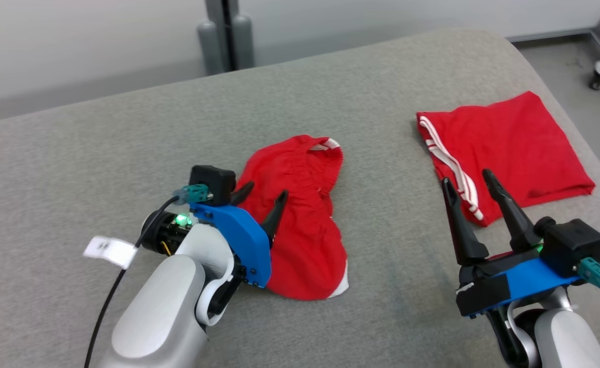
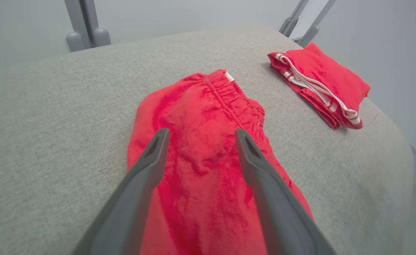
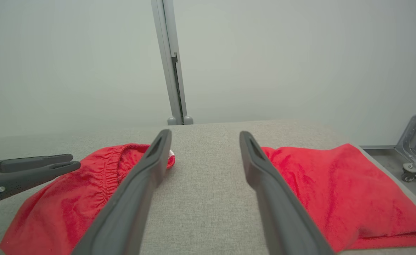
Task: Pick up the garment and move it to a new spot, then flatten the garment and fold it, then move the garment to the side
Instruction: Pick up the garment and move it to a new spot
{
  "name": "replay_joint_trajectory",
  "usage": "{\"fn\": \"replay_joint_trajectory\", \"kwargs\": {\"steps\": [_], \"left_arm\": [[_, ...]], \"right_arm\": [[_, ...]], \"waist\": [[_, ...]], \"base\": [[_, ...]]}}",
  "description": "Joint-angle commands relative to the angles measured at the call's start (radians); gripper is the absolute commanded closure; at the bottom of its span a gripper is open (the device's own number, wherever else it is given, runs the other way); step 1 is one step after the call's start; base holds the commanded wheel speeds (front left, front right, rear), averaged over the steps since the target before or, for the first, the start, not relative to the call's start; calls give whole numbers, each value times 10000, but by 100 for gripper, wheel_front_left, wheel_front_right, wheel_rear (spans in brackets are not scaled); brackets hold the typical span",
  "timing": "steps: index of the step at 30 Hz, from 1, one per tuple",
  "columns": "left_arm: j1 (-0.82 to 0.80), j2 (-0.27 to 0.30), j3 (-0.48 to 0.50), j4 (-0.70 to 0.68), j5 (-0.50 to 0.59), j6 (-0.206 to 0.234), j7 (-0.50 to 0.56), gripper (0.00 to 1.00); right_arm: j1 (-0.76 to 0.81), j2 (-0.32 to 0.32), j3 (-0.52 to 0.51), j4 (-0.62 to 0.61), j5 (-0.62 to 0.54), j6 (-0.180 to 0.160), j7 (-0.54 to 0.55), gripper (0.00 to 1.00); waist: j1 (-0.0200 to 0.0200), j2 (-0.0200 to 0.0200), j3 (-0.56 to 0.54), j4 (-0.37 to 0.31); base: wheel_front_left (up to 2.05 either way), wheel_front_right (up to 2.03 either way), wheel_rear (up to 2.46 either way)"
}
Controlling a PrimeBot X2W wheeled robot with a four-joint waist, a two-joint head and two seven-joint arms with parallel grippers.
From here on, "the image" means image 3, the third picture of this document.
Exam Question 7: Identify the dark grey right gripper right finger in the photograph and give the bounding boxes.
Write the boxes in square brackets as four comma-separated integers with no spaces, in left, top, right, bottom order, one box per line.
[239,131,336,255]

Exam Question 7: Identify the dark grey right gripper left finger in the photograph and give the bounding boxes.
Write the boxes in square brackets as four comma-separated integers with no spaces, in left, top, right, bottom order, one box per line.
[72,129,172,255]

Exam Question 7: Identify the red shorts with white trim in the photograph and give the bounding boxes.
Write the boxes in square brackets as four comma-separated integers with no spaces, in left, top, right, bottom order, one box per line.
[0,143,176,255]

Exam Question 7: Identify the red Bulls basketball jersey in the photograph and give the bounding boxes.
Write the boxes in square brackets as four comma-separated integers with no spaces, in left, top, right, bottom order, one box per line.
[261,143,416,253]

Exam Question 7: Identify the grey fabric padded platform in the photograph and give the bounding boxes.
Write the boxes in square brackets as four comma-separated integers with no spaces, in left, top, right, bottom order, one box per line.
[0,120,416,255]

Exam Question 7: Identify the grey aluminium partition post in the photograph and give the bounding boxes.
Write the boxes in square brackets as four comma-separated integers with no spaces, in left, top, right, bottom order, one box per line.
[151,0,193,125]

